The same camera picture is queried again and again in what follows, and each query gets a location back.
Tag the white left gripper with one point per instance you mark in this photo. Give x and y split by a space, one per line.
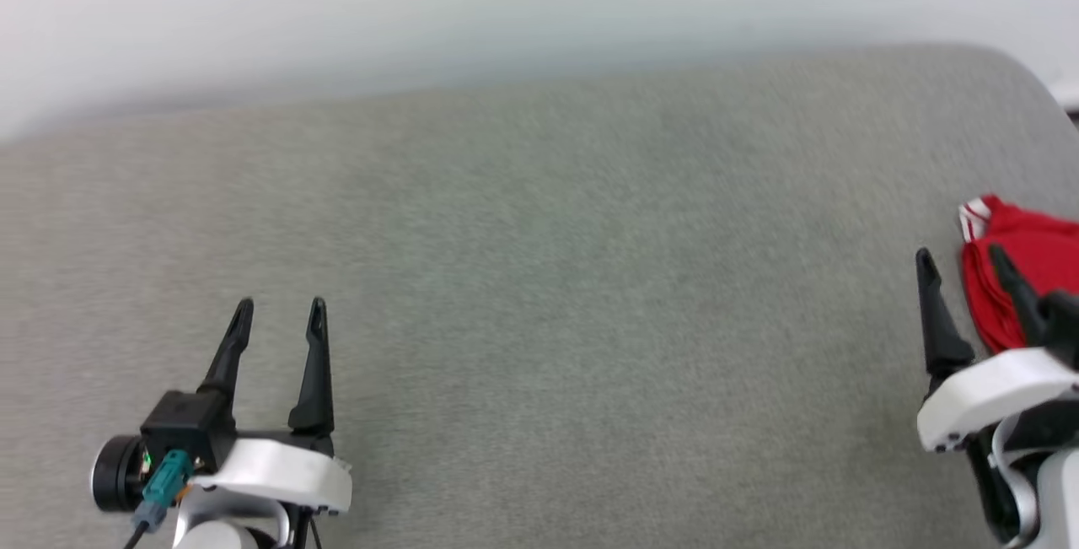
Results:
287 469

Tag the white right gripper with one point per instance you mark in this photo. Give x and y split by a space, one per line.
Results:
986 393

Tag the red garment with white sleeves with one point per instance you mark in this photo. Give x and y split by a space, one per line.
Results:
1037 245

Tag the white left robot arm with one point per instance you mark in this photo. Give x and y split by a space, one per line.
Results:
215 536

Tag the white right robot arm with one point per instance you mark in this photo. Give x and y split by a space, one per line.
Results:
1058 490

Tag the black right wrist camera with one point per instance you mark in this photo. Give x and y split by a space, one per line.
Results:
1064 321

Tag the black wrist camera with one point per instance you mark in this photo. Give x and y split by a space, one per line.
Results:
1064 321
181 424

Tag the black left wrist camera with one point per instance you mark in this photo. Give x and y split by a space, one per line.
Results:
181 424

